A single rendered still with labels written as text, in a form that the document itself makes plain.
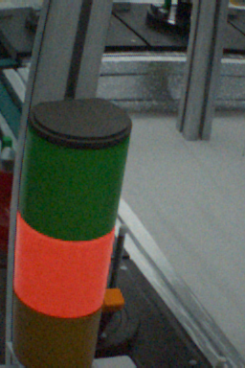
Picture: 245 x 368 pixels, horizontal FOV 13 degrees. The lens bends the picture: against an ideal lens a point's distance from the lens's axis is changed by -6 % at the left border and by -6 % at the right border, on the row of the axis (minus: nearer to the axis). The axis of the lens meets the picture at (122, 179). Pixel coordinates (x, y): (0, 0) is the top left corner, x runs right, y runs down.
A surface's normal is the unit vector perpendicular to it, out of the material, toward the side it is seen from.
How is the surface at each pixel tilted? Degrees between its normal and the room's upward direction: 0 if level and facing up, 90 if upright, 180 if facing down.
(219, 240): 0
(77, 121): 0
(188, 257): 0
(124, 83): 90
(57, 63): 90
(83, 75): 90
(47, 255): 90
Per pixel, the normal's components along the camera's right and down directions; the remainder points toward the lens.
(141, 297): 0.15, -0.87
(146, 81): 0.37, 0.50
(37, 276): -0.47, 0.37
